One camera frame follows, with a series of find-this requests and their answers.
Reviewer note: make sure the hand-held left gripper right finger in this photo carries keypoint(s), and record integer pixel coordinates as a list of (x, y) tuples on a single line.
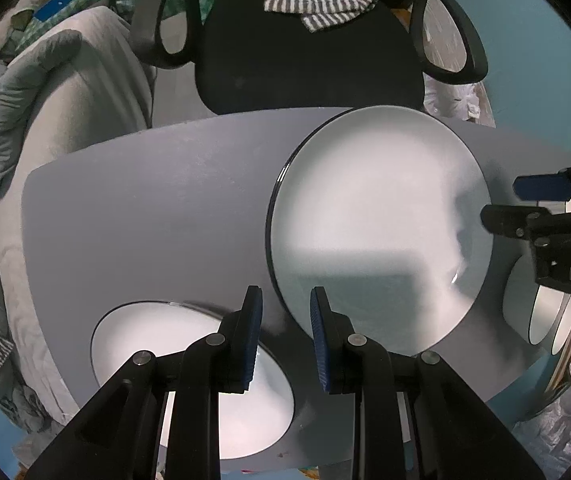
[(320, 350)]

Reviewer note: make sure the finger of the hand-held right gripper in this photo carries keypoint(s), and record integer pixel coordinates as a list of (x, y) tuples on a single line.
[(508, 220), (540, 187)]

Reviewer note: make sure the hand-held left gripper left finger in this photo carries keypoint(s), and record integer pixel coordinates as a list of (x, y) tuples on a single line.
[(253, 345)]

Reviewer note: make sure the large white plate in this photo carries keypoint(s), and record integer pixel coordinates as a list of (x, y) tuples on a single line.
[(365, 210)]

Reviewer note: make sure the brown cardboard panel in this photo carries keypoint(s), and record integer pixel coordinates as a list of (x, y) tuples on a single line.
[(563, 372)]

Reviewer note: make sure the white plastic bag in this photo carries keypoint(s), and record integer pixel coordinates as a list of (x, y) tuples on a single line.
[(458, 102)]

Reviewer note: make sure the clear plastic sheet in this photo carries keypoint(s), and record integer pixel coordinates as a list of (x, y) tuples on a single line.
[(555, 435)]

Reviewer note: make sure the black office chair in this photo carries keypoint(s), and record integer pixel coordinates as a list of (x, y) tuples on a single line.
[(290, 70)]

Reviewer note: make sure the grey bed sheet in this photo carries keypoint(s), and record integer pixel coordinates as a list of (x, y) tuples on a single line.
[(90, 90)]

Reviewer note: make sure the grey duvet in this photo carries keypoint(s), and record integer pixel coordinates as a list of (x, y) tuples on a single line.
[(15, 95)]

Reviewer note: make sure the blue box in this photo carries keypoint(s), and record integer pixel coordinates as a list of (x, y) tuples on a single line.
[(53, 7)]

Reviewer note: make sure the white crumpled cloth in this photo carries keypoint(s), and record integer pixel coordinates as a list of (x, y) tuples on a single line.
[(0, 35)]

